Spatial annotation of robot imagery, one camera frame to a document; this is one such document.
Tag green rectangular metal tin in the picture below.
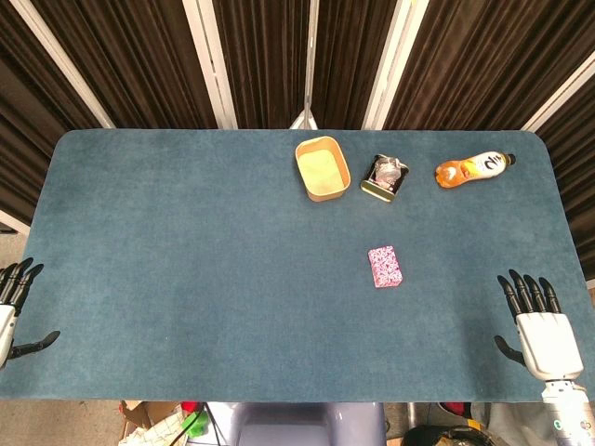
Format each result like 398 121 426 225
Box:
360 155 410 204

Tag brown cardboard box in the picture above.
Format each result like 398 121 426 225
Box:
118 400 190 446

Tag thin white frame post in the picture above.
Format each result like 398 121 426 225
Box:
288 0 322 131

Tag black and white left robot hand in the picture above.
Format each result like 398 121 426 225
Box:
0 257 61 371

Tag orange drink plastic bottle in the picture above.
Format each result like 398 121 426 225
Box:
434 151 517 190

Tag blue table cloth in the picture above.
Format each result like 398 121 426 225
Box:
0 128 595 403

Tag brown paper food box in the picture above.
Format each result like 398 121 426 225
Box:
294 135 352 203

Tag green plastic object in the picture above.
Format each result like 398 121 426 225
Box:
182 410 209 439

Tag clear round plastic jar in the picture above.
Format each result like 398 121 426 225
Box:
374 155 404 188

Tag pink patterned box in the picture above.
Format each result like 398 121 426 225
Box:
367 243 404 290

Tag grey robot torso base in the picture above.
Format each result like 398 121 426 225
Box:
235 401 388 446

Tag black and yellow bag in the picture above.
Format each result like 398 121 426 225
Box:
401 423 495 446

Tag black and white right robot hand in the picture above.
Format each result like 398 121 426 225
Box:
493 269 585 383

